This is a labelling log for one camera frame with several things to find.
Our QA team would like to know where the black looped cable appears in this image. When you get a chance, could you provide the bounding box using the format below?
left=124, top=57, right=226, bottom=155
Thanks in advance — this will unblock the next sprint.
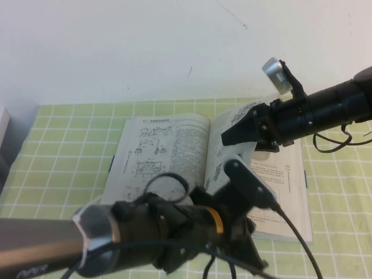
left=143, top=173, right=190, bottom=205

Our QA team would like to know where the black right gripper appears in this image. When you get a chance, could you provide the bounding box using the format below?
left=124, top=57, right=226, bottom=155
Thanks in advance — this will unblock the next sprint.
left=221, top=98, right=285, bottom=153

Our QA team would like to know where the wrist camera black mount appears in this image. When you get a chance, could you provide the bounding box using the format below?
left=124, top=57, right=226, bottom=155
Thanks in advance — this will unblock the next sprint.
left=221, top=153, right=280, bottom=210
left=261, top=57, right=306, bottom=100

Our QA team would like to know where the white box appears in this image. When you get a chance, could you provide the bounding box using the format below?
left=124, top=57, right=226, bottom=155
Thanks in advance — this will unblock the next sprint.
left=0, top=104, right=12, bottom=149

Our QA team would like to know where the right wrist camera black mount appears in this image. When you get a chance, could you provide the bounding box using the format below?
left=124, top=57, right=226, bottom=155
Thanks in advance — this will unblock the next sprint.
left=261, top=57, right=306, bottom=100

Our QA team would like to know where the white cable tie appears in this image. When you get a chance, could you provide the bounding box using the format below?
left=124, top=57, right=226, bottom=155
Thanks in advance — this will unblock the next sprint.
left=71, top=213, right=91, bottom=270

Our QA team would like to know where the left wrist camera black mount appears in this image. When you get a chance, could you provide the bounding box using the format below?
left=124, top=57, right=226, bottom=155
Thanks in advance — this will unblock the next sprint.
left=221, top=153, right=280, bottom=210

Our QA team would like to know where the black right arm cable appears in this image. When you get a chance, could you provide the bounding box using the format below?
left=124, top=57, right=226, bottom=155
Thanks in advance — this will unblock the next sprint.
left=312, top=121, right=370, bottom=154

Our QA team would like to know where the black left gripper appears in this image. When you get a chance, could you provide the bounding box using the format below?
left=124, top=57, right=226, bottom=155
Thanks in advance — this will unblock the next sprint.
left=220, top=208, right=269, bottom=270

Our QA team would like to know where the technical book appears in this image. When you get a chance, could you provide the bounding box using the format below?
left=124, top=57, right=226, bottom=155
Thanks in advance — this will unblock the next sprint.
left=100, top=99, right=315, bottom=244

